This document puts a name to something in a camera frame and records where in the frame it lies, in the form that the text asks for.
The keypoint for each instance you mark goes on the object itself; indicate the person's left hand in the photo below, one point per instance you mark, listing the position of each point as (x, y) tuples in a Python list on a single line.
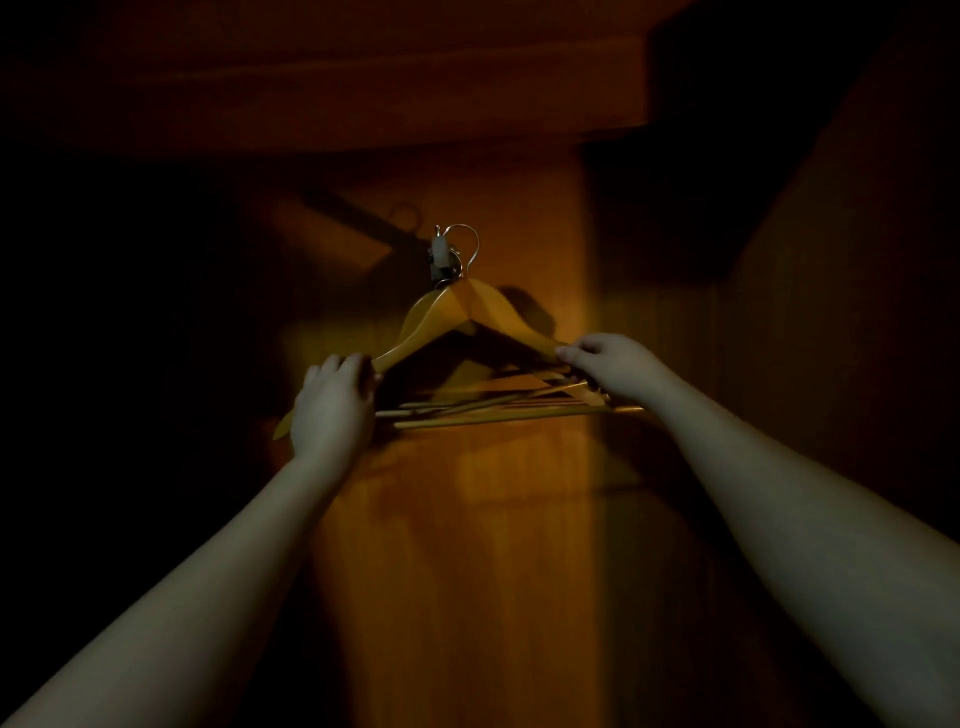
[(330, 416)]

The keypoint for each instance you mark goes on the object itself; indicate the person's right hand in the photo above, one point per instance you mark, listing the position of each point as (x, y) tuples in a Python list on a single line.
[(626, 371)]

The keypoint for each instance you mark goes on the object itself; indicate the person's left fingers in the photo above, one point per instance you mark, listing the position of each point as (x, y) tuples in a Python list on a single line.
[(341, 366)]

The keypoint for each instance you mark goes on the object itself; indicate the person's right thumb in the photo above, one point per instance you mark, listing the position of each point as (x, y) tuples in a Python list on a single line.
[(576, 355)]

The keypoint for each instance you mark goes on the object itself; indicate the wooden clothes hanger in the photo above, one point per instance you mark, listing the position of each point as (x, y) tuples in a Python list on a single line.
[(420, 311), (480, 304)]

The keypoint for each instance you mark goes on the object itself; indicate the person's right forearm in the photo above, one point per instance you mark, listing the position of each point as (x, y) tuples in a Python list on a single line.
[(817, 540)]

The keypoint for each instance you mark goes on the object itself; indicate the person's left forearm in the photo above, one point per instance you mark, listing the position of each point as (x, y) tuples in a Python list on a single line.
[(187, 607)]

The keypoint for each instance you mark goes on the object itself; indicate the grey clip on hanger hook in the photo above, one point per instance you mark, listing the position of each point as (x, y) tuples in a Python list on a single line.
[(440, 255)]

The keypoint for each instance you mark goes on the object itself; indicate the wooden wardrobe shelf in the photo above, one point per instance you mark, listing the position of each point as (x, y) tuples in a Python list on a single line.
[(337, 82)]

